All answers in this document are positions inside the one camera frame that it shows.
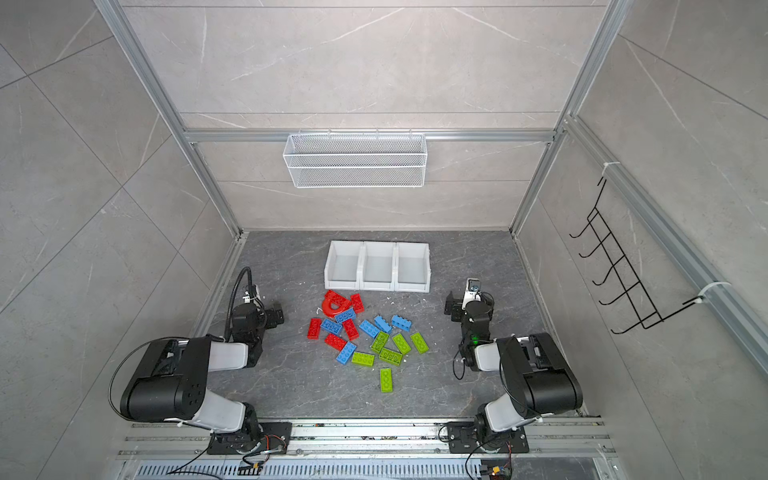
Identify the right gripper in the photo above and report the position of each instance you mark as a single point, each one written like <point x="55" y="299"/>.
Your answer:
<point x="454" y="306"/>

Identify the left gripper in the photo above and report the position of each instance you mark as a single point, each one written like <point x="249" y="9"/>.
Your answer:
<point x="273" y="316"/>

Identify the red lego brick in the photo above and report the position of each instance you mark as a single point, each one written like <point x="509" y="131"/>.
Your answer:
<point x="314" y="328"/>
<point x="357" y="303"/>
<point x="350" y="329"/>
<point x="335" y="342"/>

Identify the green lego brick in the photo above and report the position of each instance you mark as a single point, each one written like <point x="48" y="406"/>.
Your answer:
<point x="401" y="344"/>
<point x="419" y="343"/>
<point x="390" y="356"/>
<point x="386" y="380"/>
<point x="363" y="359"/>
<point x="379" y="342"/>

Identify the blue lego brick small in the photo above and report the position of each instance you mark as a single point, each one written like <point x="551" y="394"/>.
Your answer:
<point x="382" y="324"/>

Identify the green lego brick bottom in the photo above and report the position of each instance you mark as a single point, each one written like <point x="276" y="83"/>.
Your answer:
<point x="386" y="380"/>

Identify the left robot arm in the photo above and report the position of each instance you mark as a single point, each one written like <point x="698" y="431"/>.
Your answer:
<point x="170" y="382"/>

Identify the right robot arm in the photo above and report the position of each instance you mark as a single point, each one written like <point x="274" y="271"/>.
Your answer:
<point x="537" y="381"/>

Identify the white right bin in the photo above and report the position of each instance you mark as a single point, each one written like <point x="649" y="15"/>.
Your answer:
<point x="413" y="272"/>

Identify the white bin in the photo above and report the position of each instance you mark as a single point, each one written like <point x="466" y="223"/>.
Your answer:
<point x="341" y="267"/>
<point x="413" y="272"/>
<point x="378" y="266"/>

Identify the white left bin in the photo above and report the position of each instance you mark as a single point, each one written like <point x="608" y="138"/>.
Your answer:
<point x="341" y="267"/>

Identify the red lego brick top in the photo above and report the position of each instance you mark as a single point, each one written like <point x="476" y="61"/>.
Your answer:
<point x="357" y="303"/>

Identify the white middle bin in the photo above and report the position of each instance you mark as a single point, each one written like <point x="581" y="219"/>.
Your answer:
<point x="378" y="266"/>

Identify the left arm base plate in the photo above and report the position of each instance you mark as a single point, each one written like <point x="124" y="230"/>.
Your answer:
<point x="268" y="437"/>

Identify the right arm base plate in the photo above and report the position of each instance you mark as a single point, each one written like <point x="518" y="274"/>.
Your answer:
<point x="466" y="437"/>

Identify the white wire mesh basket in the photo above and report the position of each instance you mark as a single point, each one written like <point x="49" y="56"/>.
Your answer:
<point x="356" y="160"/>

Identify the black wire hook rack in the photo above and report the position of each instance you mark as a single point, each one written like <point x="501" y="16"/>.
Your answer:
<point x="632" y="288"/>

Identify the aluminium rail front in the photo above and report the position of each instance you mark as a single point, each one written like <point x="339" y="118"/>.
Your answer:
<point x="417" y="437"/>

